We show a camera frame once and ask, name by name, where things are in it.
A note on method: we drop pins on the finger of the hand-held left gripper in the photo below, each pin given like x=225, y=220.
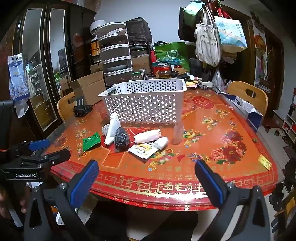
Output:
x=57, y=156
x=39, y=144

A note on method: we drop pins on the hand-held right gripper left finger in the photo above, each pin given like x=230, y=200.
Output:
x=85, y=183

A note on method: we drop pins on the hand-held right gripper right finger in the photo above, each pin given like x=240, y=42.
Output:
x=210, y=185

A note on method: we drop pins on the green foil packet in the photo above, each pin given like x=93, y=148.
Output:
x=91, y=141

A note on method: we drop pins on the cartoon printed packet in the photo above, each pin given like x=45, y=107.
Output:
x=141, y=150

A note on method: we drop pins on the pink and white cloth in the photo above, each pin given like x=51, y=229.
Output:
x=146, y=136

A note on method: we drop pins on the white perforated plastic basket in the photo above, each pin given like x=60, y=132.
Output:
x=143, y=104

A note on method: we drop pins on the person's left hand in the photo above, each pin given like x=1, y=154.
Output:
x=13, y=201

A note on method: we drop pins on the wooden chair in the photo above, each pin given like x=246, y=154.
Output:
x=64, y=106
x=238, y=88

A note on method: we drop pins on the black clamp stand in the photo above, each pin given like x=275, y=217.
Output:
x=81, y=109

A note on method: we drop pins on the small white ribbed object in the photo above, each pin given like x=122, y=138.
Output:
x=105, y=130

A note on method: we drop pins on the yellow card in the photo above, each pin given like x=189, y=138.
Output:
x=264, y=161

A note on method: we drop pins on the translucent pink bottle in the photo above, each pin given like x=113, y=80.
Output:
x=177, y=134

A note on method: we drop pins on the blue and white hanging packet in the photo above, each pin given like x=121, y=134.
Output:
x=17, y=78

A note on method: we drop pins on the open cardboard box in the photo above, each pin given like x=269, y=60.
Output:
x=90, y=88

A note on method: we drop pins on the blue cardboard box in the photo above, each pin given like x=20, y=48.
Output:
x=254, y=118

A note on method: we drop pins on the shelf unit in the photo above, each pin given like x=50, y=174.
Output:
x=290, y=125

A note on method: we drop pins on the white power strip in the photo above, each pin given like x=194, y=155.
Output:
x=204, y=83

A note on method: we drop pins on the clear plastic bag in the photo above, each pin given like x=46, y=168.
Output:
x=217, y=81

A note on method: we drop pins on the dark mirrored wardrobe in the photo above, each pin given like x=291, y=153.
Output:
x=76, y=46

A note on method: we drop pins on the glass jar with green lid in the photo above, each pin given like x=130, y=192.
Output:
x=136, y=76

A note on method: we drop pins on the grey plastic drawer tower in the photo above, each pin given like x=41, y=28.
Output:
x=115, y=60

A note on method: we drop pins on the small jar with black lid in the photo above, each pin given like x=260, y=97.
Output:
x=174, y=74

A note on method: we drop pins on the tall clear canister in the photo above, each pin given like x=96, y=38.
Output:
x=142, y=73

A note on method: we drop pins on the olive jar with red lid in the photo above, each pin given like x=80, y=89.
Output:
x=164, y=74

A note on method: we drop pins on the clear jar with black lid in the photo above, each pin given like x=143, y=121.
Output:
x=150, y=76

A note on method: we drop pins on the closed brown cardboard box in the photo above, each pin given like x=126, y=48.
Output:
x=141, y=62

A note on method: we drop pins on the glass jar with red contents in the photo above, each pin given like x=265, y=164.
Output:
x=163, y=65

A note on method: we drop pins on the white round appliance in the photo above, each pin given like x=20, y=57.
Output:
x=97, y=26

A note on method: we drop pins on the green shopping bag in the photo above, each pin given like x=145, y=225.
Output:
x=172, y=52

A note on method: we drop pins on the beige canvas tote bag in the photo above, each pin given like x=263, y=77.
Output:
x=207, y=46

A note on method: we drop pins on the black plastic bag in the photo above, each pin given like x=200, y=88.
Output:
x=138, y=30

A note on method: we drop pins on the blue printed tote bag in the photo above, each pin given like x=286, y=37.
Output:
x=231, y=34

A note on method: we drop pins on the black hanging bag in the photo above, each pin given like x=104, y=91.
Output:
x=185, y=30

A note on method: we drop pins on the green gift bag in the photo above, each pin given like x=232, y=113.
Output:
x=192, y=10

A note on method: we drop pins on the wooden coat rack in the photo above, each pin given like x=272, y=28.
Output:
x=209, y=4

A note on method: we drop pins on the round red wall decoration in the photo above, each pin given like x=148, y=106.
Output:
x=259, y=42

